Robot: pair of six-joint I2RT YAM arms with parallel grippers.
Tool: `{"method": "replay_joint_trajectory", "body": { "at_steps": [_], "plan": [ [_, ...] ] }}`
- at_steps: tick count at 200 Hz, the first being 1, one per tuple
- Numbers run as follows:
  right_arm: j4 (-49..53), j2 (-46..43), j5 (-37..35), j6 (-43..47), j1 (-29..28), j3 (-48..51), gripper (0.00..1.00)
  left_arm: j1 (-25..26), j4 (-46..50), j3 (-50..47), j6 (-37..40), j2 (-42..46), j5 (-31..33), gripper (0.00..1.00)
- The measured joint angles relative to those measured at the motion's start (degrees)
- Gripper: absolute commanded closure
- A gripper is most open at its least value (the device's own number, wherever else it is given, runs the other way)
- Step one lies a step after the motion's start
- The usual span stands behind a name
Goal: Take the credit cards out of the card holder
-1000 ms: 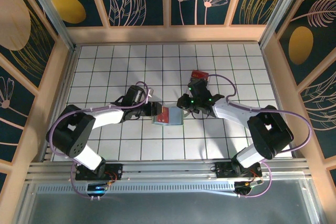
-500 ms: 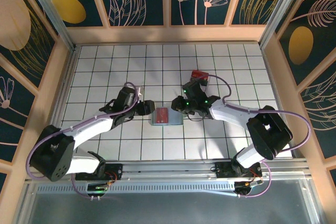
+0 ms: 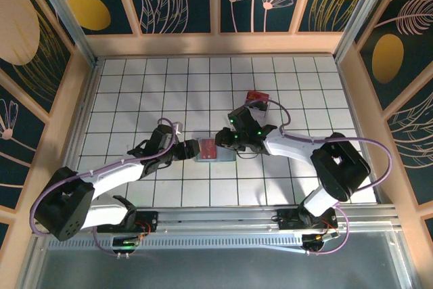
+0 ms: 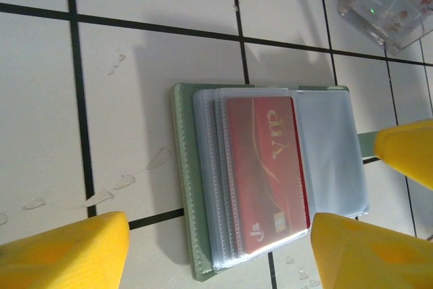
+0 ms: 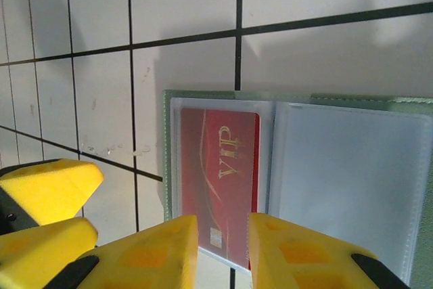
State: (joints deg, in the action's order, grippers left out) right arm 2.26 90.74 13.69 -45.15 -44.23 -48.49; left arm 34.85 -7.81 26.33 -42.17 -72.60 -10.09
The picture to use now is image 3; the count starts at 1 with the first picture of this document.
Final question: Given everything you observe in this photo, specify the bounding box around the green card holder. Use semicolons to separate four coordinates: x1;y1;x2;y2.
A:
193;137;237;163

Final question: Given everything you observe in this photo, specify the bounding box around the red VIP card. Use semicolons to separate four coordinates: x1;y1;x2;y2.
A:
198;139;218;161

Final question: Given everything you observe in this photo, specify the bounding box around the clear acrylic card box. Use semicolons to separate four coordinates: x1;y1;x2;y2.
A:
243;90;271;118

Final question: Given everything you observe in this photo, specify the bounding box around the small controller board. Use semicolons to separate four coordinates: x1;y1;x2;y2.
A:
111;234;140;257
302;229;340;256

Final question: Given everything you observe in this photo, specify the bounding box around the grey metal shelf plate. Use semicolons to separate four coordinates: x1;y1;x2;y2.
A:
20;231;417;289

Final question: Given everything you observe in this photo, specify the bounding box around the aluminium mounting rail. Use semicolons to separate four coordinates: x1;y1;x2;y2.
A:
33;203;405;236

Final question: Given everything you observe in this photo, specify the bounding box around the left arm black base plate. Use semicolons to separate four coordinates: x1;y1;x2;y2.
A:
96;210;160;234

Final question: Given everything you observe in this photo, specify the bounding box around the slotted metal cable duct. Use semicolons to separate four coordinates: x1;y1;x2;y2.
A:
47;236;305;252

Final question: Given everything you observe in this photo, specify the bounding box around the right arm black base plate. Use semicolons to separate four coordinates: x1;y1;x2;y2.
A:
275;208;339;232

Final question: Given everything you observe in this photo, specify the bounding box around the aluminium frame post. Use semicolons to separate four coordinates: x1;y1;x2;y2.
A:
26;0;101;66
333;0;398;63

